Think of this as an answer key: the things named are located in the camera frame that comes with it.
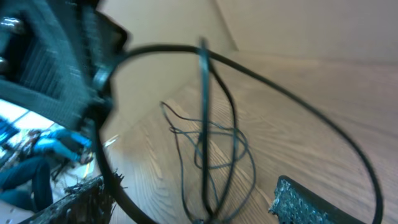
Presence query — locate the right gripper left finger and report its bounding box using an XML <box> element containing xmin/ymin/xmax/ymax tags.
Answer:
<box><xmin>21</xmin><ymin>175</ymin><xmax>115</xmax><ymax>224</ymax></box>

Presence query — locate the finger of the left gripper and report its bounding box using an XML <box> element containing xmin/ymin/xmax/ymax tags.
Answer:
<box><xmin>77</xmin><ymin>6</ymin><xmax>129</xmax><ymax>109</ymax></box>
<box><xmin>0</xmin><ymin>0</ymin><xmax>94</xmax><ymax>130</ymax></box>

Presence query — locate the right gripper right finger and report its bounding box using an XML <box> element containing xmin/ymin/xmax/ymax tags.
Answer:
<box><xmin>269</xmin><ymin>175</ymin><xmax>364</xmax><ymax>224</ymax></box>

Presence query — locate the brown cardboard backdrop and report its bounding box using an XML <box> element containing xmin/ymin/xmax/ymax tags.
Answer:
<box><xmin>100</xmin><ymin>0</ymin><xmax>397</xmax><ymax>138</ymax></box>

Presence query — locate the seated person in blue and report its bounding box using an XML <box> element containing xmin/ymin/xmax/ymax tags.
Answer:
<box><xmin>1</xmin><ymin>128</ymin><xmax>93</xmax><ymax>212</ymax></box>

